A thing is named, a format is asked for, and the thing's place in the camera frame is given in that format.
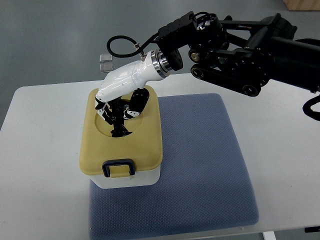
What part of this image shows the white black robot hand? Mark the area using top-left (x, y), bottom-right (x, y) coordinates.
top-left (95, 50), bottom-right (172, 125)

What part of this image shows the black lid handle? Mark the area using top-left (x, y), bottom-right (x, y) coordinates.
top-left (108, 97), bottom-right (132, 138)

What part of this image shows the yellow storage box lid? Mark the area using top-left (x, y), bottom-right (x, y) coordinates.
top-left (79, 85), bottom-right (163, 175)

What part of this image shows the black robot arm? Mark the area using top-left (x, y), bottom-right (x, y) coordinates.
top-left (148, 12), bottom-right (320, 97)

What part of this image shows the white storage box base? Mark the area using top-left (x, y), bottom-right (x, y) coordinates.
top-left (89, 165), bottom-right (161, 189)

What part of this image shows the lower metal floor plate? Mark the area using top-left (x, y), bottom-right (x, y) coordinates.
top-left (99, 62), bottom-right (113, 73)

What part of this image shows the metal floor plate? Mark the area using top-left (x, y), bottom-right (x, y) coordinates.
top-left (99, 53), bottom-right (113, 63)
top-left (99, 62), bottom-right (113, 73)

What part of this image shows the upper metal floor plate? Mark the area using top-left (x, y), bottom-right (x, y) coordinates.
top-left (99, 53), bottom-right (113, 63)

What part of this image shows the front dark latch clip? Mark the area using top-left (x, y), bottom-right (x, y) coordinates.
top-left (102, 158), bottom-right (136, 178)

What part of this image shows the blue grey fabric mat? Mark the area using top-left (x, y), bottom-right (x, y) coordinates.
top-left (89, 93), bottom-right (259, 240)

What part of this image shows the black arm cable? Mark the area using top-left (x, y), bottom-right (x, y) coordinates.
top-left (106, 35), bottom-right (147, 62)

